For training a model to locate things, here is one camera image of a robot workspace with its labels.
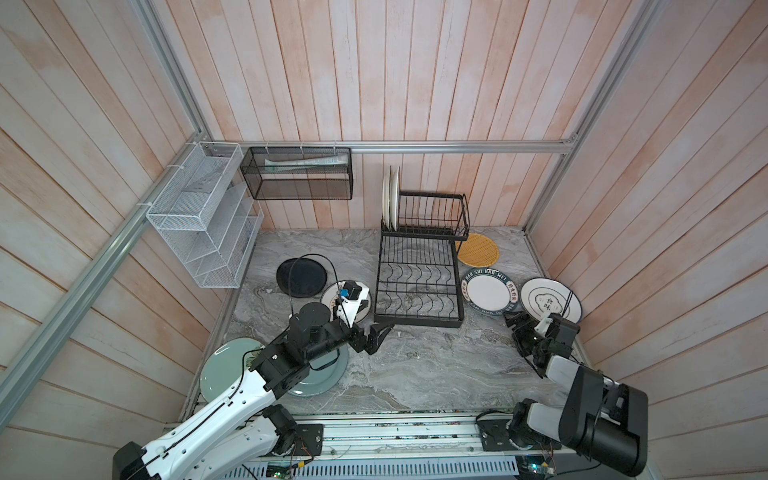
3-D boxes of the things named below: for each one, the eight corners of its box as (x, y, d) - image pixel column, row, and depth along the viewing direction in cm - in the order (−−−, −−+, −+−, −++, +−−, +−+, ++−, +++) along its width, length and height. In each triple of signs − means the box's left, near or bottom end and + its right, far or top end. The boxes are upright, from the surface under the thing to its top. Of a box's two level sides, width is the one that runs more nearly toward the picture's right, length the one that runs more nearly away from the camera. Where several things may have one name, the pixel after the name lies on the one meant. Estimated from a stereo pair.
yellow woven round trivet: (460, 267, 111) (461, 263, 109) (453, 237, 121) (454, 233, 119) (501, 267, 111) (503, 263, 109) (491, 237, 121) (493, 233, 119)
